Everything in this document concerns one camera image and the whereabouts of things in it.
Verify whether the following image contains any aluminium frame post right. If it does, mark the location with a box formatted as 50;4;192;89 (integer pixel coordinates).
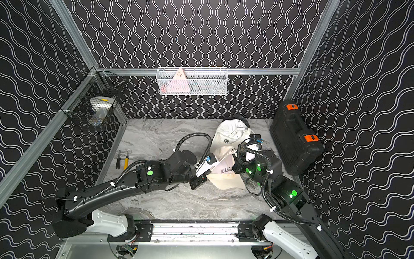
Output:
284;0;340;100

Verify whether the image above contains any cream cap with text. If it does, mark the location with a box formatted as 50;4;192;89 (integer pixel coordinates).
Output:
207;146;245;190

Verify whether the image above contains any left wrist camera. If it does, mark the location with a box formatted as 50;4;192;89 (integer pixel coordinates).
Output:
196;153;218;177

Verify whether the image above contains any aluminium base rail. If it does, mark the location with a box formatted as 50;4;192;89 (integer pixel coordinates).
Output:
107;221;268;245

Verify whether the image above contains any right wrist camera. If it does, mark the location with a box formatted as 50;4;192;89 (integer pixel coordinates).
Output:
245;134;262;161

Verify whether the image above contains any aluminium back crossbar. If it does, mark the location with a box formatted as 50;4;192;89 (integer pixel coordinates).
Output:
97;68;300;76

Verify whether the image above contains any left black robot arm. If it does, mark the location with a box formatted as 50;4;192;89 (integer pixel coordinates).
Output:
52;132;212;238

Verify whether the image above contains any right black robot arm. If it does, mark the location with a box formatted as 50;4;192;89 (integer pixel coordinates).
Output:
234;136;350;259

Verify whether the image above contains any aluminium left side rail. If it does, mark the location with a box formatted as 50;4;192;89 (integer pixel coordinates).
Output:
1;67;98;206

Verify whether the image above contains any black wire basket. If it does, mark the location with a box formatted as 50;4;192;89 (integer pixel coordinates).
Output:
63;71;127;130

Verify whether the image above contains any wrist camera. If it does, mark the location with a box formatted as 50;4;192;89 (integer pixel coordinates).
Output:
196;153;218;177
245;134;262;161

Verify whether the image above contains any white cap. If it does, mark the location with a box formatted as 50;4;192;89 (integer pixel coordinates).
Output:
210;114;254;153

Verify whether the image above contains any black tool case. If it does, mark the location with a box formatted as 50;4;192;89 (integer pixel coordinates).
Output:
270;100;324;177

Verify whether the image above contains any aluminium frame post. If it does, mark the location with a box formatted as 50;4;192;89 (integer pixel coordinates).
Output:
50;0;98;69
284;0;340;100

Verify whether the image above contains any aluminium frame post left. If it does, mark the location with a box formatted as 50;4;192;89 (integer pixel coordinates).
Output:
50;0;98;69

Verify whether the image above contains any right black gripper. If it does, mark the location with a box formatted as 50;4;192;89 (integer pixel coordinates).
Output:
233;148;272;194

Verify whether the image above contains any pink triangle card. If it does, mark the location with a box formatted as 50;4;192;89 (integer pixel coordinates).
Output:
166;68;190;94

